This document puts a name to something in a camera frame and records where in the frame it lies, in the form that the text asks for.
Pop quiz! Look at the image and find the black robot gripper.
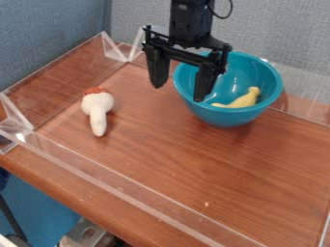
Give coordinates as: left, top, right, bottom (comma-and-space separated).
143, 0, 233, 102

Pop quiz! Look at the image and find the white plush mushroom red cap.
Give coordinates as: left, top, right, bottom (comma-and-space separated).
81, 87, 114, 137

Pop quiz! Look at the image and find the blue bowl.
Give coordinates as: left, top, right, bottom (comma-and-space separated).
172, 51, 283, 127

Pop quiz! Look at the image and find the yellow plush banana toy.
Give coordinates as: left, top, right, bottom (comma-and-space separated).
212, 87, 260, 108

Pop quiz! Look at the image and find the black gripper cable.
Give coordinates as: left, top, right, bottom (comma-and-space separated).
207, 0, 235, 20

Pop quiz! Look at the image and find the clear acrylic barrier wall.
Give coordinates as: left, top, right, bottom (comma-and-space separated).
0, 34, 330, 247

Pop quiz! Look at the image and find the grey metal bracket below table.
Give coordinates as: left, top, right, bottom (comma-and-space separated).
57, 218, 116, 247

